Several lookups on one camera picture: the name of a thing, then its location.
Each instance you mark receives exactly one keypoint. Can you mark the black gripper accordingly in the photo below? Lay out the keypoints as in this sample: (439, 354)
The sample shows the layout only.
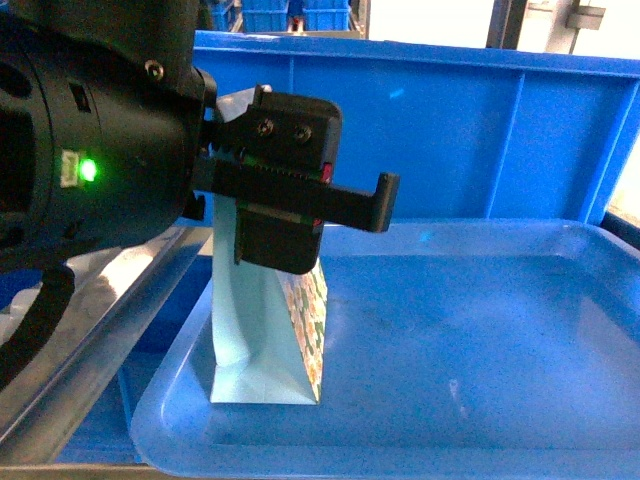
(273, 160)

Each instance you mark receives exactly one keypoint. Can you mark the flower pattern gift bag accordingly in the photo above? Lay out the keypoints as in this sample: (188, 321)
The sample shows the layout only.
(268, 327)

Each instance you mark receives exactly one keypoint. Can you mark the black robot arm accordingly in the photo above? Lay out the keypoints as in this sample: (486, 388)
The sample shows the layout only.
(109, 135)

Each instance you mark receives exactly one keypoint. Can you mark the large blue plastic bin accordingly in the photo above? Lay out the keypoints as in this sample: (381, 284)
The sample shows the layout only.
(472, 133)

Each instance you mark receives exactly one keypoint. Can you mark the light blue plastic tray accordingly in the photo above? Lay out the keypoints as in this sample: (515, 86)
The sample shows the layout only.
(463, 350)

